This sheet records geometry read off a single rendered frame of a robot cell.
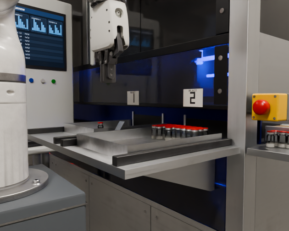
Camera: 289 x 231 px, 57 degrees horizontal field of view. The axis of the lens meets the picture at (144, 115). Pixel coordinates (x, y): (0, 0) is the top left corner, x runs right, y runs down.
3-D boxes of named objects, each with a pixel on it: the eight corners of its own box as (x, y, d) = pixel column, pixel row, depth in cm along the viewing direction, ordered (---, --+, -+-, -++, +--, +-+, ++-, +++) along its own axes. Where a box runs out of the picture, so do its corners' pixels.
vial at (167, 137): (168, 140, 87) (168, 126, 86) (173, 141, 85) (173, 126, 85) (163, 140, 85) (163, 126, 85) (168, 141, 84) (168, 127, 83)
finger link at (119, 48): (129, 41, 55) (118, 61, 58) (115, 18, 59) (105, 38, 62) (124, 40, 54) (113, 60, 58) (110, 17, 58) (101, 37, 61)
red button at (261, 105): (258, 114, 72) (258, 99, 72) (273, 115, 69) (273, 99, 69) (250, 114, 70) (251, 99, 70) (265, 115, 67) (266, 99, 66)
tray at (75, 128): (130, 126, 132) (130, 119, 132) (166, 131, 112) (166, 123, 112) (63, 131, 111) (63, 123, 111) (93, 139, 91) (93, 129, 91)
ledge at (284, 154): (270, 148, 84) (270, 142, 84) (317, 155, 74) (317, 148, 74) (246, 154, 75) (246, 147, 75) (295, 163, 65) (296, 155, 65)
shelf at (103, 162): (125, 129, 136) (125, 125, 136) (254, 150, 82) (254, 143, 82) (25, 138, 106) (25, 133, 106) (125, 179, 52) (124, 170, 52)
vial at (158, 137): (159, 138, 90) (159, 125, 90) (163, 139, 89) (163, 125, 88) (154, 139, 89) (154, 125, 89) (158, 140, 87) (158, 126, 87)
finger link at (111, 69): (121, 52, 59) (121, 82, 59) (113, 53, 61) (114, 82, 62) (109, 50, 57) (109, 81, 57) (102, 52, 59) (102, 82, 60)
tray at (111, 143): (162, 135, 100) (162, 126, 99) (221, 145, 79) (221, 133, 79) (76, 145, 78) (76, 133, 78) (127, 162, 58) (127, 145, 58)
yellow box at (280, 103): (263, 118, 77) (264, 94, 77) (290, 120, 72) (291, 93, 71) (250, 120, 73) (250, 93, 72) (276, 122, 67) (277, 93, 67)
